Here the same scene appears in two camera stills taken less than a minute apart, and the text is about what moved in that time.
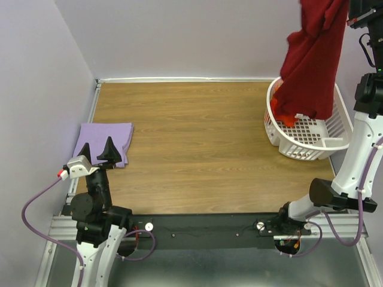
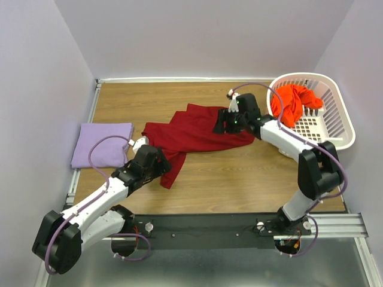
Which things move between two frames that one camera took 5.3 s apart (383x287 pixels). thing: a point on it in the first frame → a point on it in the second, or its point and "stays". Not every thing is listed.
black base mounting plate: [207, 231] stays
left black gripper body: [105, 165] → [158, 168]
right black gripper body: [370, 15] → [234, 121]
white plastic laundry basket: [309, 139] stays
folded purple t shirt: [96, 134] stays
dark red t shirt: [310, 61] → [186, 130]
